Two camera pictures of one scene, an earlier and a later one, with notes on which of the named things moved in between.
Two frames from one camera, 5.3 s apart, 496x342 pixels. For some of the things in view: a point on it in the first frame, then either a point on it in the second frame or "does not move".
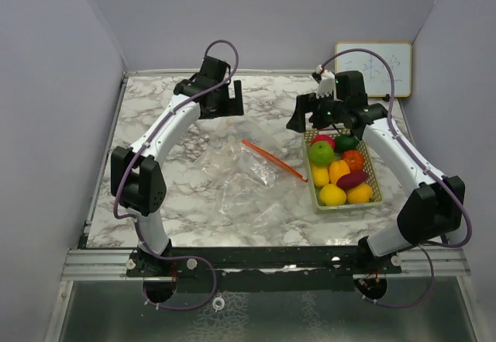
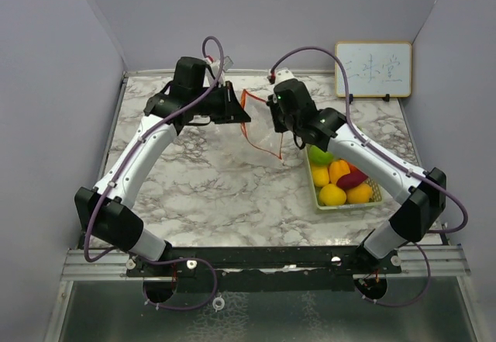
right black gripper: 308,102 to 274,105
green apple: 321,153 does not move
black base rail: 261,269 does not move
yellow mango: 321,175 does not move
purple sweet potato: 352,179 does not move
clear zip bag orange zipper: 254,181 to 263,130
